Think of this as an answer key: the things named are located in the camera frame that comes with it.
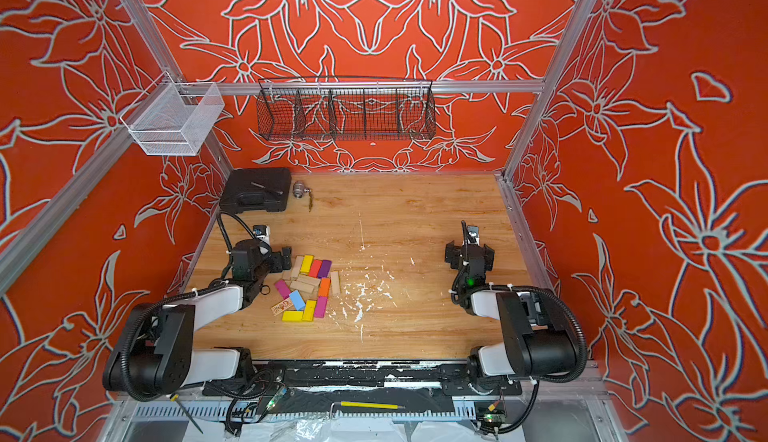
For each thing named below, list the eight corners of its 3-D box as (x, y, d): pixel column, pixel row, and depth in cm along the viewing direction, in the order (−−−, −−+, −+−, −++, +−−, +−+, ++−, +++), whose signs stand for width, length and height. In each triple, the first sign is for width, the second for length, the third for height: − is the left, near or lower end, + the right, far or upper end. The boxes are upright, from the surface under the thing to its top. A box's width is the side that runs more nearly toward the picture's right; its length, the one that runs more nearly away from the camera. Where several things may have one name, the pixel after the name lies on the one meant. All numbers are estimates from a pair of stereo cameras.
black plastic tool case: (223, 216, 108) (215, 204, 103) (241, 175, 122) (234, 163, 117) (283, 216, 108) (278, 204, 103) (294, 175, 122) (290, 163, 117)
